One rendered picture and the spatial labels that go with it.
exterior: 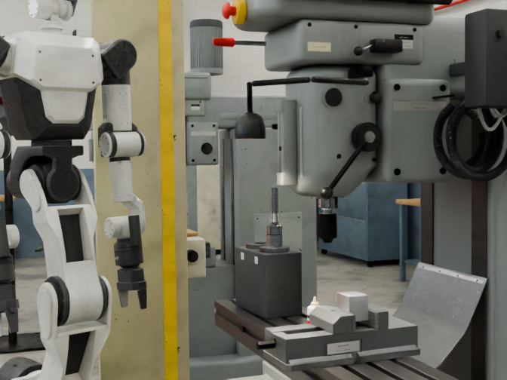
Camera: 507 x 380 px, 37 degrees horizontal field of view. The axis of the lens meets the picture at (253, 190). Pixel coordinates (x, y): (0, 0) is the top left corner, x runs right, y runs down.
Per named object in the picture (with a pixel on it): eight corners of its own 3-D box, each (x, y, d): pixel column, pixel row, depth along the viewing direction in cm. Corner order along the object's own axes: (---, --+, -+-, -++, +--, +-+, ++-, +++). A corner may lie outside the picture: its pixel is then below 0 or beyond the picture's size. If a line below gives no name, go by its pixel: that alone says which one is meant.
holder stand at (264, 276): (265, 319, 220) (265, 250, 219) (235, 305, 240) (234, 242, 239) (302, 314, 225) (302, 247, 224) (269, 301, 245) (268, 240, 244)
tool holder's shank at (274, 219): (276, 224, 229) (275, 187, 228) (281, 225, 226) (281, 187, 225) (266, 225, 227) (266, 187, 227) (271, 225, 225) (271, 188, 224)
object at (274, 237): (277, 245, 230) (277, 227, 230) (285, 246, 226) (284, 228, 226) (263, 246, 228) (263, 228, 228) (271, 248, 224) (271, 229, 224)
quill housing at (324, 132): (311, 198, 180) (310, 62, 178) (278, 194, 199) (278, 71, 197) (382, 196, 186) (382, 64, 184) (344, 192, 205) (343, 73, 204)
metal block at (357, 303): (348, 322, 178) (348, 296, 177) (336, 317, 183) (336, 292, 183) (368, 320, 180) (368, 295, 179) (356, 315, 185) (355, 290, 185)
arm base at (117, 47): (85, 85, 242) (74, 50, 239) (118, 74, 250) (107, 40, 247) (110, 82, 231) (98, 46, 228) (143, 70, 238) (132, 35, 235)
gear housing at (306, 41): (299, 61, 175) (299, 17, 175) (262, 72, 198) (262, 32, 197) (425, 65, 186) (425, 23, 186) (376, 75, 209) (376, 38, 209)
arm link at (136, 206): (112, 237, 241) (109, 194, 241) (137, 234, 247) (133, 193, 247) (123, 237, 236) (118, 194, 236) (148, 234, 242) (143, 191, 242)
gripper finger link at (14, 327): (7, 333, 196) (4, 309, 197) (19, 331, 198) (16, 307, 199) (10, 332, 195) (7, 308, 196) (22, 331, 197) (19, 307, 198)
